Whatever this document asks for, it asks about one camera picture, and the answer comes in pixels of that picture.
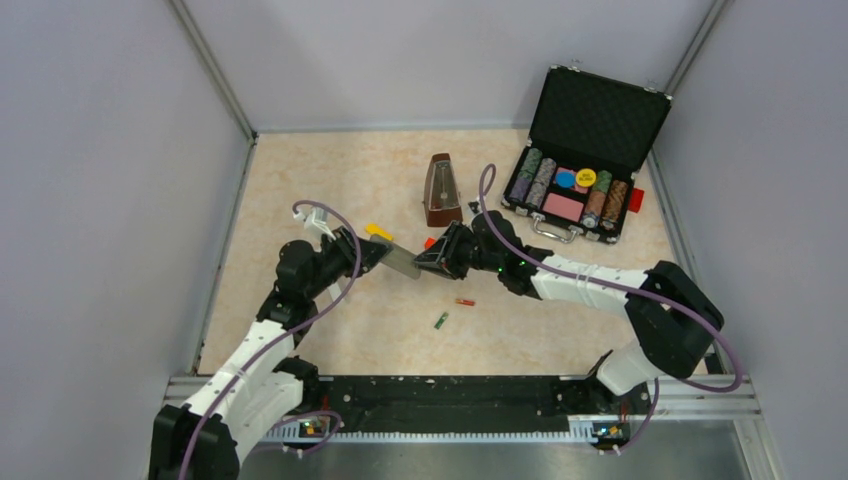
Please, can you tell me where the yellow big blind chip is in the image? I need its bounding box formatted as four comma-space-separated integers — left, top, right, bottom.
575, 168, 597, 188

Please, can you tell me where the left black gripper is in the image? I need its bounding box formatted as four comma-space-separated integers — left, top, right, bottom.
305, 225, 393, 299

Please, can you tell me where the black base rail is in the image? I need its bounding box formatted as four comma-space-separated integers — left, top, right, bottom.
294, 375, 650, 434

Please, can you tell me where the brown wooden metronome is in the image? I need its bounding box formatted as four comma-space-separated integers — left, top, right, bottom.
423, 153, 463, 228

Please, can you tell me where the pink card deck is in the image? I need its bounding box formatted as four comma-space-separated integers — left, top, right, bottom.
542, 193, 584, 222

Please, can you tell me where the green battery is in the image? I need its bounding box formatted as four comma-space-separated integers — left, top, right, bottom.
434, 312, 449, 330

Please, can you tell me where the black poker chip case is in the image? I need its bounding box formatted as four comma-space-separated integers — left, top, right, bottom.
501, 65, 673, 244

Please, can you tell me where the red block behind case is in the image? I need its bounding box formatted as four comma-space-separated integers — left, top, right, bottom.
628, 188, 645, 213

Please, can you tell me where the blue chip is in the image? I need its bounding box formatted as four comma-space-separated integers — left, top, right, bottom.
554, 170, 576, 189

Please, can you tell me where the yellow block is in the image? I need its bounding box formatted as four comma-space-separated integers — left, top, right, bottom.
365, 223, 394, 241

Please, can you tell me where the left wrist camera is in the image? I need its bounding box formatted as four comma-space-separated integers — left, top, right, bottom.
304, 207, 333, 238

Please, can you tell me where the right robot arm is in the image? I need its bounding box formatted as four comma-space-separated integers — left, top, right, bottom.
413, 212, 725, 412

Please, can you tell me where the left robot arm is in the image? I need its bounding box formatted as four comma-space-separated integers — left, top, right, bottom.
147, 227, 393, 479

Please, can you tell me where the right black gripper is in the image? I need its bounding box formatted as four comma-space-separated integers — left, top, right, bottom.
414, 221, 504, 281

